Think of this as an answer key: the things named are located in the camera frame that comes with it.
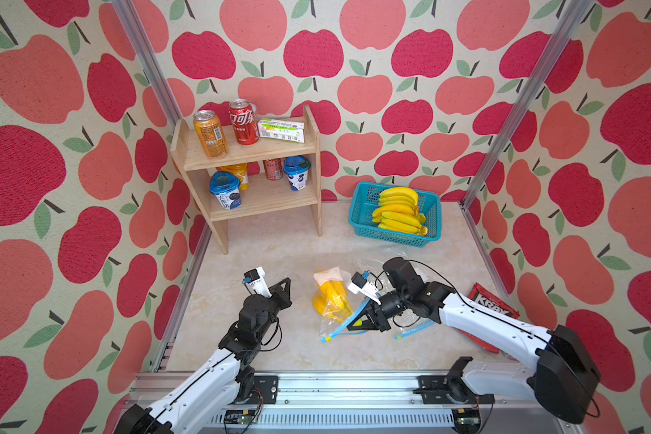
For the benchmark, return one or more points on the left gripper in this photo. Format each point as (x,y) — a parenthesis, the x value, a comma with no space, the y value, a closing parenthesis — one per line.
(283,297)

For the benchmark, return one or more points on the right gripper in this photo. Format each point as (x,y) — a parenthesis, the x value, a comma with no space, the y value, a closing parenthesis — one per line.
(372,319)

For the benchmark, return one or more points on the zip-top bag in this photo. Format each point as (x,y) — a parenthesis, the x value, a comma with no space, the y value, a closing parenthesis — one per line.
(424,299)
(329,330)

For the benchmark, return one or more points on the bananas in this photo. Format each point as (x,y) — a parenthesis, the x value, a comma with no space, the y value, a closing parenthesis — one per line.
(331,301)

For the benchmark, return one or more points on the teal plastic basket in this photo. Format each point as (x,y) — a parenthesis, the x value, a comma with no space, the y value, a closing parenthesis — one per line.
(366,200)

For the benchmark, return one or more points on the banana bunch from bag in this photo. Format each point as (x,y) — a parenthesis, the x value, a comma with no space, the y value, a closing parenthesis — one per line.
(399,194)

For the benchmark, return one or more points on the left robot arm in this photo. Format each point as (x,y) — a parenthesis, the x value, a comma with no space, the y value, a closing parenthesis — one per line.
(211,369)

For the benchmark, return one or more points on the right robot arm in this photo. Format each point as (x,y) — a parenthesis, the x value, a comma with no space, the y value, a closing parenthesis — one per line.
(555,368)

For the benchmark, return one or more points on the red chips bag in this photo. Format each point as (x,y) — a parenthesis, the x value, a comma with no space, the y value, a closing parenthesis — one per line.
(485,298)

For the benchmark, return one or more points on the wooden shelf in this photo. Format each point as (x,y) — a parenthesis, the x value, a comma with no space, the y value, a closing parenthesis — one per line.
(263,196)

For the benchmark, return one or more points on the blue yogurt cup left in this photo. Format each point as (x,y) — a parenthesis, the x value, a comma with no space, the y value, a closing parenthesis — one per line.
(226,189)

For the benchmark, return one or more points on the blue yogurt cup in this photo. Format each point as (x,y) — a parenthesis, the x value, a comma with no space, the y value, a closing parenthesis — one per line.
(226,189)
(296,169)

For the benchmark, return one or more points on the small red can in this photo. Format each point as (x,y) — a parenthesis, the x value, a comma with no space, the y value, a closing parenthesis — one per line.
(273,169)

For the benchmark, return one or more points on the blue yogurt cup right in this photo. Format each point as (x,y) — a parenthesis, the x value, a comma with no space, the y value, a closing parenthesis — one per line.
(296,169)

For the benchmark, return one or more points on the yellow yogurt cup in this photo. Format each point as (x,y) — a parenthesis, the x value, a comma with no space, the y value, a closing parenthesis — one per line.
(240,171)

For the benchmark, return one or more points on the green white box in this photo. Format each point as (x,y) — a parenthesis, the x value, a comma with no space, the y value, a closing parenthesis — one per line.
(282,130)

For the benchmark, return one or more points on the orange soda can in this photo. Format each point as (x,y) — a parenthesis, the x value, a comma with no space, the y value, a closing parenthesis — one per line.
(208,128)

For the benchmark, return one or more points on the red cola can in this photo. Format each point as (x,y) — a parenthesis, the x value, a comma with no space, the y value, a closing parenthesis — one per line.
(242,116)

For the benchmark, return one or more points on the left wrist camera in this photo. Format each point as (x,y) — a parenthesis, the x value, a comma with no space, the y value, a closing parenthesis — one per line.
(255,283)

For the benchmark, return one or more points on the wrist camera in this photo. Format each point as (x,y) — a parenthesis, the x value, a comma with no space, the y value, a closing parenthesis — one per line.
(360,284)
(255,283)

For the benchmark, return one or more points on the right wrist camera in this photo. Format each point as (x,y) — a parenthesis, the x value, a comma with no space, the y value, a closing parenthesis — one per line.
(360,284)

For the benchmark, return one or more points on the aluminium front rail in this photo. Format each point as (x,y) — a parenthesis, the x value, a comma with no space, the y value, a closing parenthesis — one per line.
(318,402)

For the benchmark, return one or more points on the left aluminium corner post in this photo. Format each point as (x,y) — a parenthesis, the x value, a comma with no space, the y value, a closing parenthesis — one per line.
(136,32)

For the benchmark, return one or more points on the aluminium corner post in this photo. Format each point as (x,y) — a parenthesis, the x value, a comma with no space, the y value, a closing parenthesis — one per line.
(569,22)
(136,32)

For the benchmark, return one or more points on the right aluminium corner post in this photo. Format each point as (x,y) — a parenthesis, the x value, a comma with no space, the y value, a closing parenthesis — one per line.
(569,22)

